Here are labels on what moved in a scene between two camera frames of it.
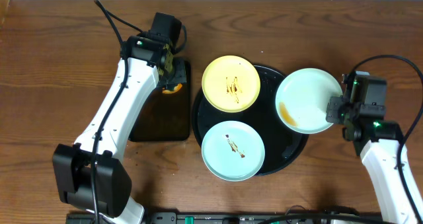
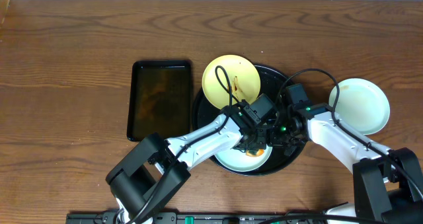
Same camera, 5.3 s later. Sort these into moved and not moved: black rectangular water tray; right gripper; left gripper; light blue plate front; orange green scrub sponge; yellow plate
Moved: right gripper; light blue plate front; orange green scrub sponge; left gripper
Not moved: black rectangular water tray; yellow plate
